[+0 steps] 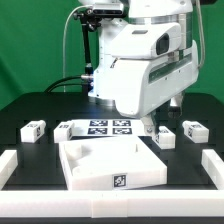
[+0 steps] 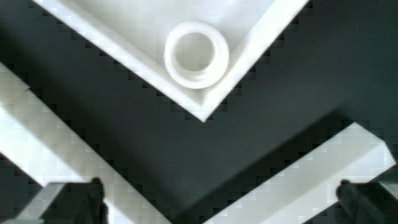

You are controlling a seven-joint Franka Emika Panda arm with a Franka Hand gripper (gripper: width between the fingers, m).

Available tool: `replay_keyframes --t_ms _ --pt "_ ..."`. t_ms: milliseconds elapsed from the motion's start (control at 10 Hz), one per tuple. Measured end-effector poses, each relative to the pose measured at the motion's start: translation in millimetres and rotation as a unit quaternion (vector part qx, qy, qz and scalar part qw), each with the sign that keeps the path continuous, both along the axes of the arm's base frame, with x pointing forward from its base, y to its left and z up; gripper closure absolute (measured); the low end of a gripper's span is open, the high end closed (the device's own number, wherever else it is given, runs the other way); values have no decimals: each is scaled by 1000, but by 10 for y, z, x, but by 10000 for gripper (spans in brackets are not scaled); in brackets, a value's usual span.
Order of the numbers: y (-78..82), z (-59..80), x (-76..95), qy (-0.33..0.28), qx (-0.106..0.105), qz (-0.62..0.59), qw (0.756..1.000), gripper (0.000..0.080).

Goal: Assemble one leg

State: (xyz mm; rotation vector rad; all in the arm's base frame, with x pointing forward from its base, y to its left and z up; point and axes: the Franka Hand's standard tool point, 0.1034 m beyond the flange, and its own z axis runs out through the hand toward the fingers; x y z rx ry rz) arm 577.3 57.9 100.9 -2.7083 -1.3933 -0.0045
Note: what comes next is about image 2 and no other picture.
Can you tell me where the white square table top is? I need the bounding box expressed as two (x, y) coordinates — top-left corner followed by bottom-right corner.
(32, 0), (309, 120)

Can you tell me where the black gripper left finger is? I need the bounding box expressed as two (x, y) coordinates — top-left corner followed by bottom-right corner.
(14, 178), (108, 224)

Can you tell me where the white U-shaped obstacle fence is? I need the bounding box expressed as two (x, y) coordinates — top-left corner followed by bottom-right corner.
(0, 64), (396, 224)

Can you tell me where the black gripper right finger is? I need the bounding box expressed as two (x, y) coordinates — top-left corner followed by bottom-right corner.
(336, 180), (398, 224)

